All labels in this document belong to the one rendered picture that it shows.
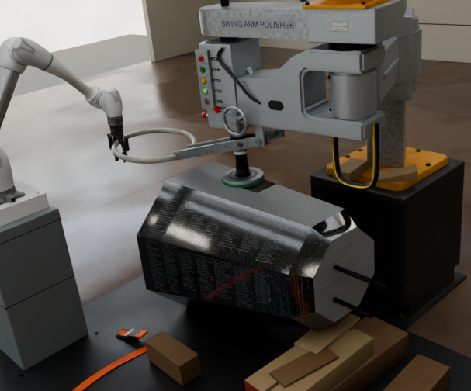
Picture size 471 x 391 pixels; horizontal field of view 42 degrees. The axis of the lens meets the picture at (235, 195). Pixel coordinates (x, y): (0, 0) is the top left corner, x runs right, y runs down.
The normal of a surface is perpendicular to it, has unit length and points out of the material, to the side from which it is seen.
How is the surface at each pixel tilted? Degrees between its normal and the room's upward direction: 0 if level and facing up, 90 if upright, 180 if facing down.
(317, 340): 0
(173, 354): 0
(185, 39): 90
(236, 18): 90
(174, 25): 90
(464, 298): 0
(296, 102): 90
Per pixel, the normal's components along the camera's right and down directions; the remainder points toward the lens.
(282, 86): -0.63, 0.37
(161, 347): -0.11, -0.91
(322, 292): 0.66, 0.24
